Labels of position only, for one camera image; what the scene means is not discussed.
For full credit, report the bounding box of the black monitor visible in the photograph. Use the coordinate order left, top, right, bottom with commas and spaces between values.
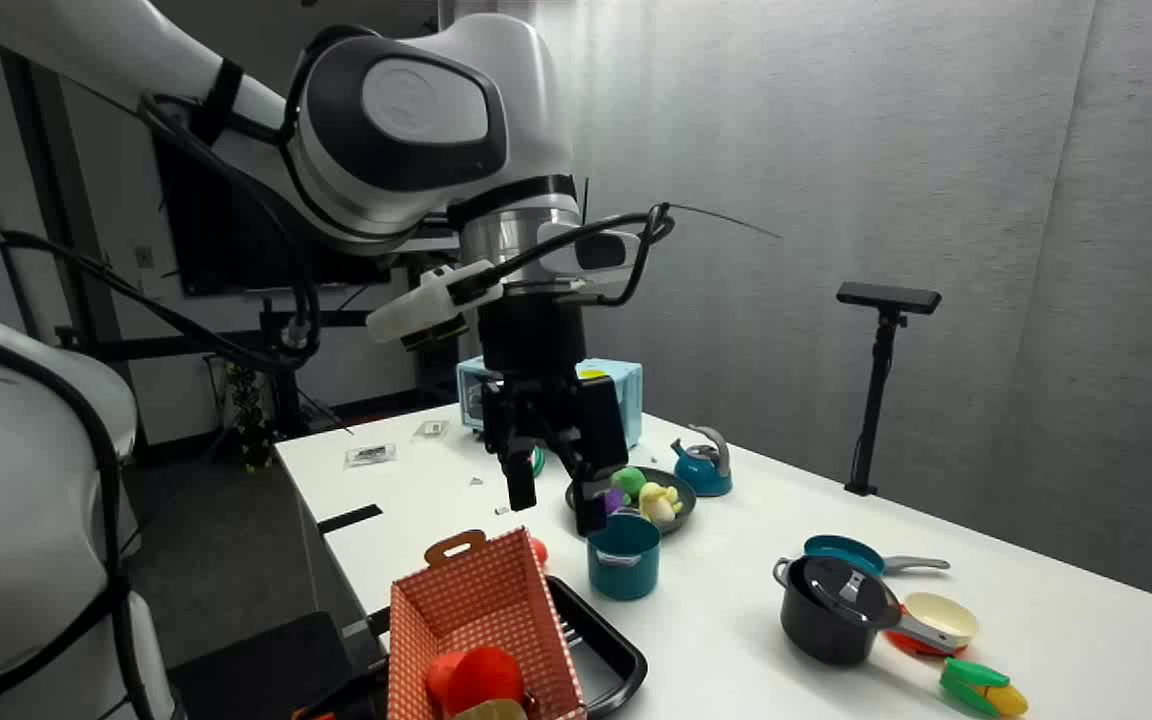
152, 131, 452, 301

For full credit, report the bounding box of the blue toy pot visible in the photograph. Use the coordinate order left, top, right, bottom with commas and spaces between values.
583, 514, 668, 604

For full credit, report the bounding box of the red toy tomato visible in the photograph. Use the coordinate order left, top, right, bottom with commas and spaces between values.
418, 645, 528, 720

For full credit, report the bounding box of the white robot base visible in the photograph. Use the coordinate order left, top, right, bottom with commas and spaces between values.
0, 303, 181, 720

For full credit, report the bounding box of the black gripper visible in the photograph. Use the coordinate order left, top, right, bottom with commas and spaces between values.
474, 281, 635, 540

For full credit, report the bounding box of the teal toy frying pan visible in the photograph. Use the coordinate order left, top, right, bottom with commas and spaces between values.
799, 533, 957, 585

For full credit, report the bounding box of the dark round plate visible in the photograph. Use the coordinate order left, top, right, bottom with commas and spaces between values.
565, 466, 701, 540

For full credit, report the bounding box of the black toy pot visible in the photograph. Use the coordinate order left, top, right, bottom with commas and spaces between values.
767, 553, 902, 672

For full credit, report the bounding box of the light blue box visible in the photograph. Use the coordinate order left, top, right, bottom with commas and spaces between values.
452, 352, 646, 443

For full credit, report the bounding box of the yellow toy pineapple slice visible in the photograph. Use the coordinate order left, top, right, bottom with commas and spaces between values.
452, 698, 531, 720

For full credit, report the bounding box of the grey curtain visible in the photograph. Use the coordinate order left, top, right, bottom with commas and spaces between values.
558, 0, 1152, 615

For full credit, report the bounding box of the black tape strip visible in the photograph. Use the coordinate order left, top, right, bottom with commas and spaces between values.
315, 500, 386, 538

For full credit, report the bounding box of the yellow toy banana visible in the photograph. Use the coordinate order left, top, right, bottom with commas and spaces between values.
635, 479, 686, 530

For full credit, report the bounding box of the red toy saucer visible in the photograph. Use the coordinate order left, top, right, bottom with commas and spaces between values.
883, 626, 973, 670

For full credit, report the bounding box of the red checkered basket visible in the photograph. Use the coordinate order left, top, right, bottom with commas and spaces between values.
383, 525, 592, 720

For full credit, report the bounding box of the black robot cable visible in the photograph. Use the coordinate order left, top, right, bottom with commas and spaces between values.
0, 225, 338, 720

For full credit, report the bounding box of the black plastic tray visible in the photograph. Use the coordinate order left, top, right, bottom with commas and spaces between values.
369, 572, 652, 720

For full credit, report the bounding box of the green yellow toy corn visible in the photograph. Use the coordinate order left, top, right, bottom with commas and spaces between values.
936, 655, 1032, 720

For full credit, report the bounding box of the glass pot lid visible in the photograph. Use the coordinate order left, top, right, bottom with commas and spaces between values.
787, 555, 900, 626

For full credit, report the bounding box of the teal kettle grey handle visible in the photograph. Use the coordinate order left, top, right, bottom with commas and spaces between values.
668, 425, 737, 500

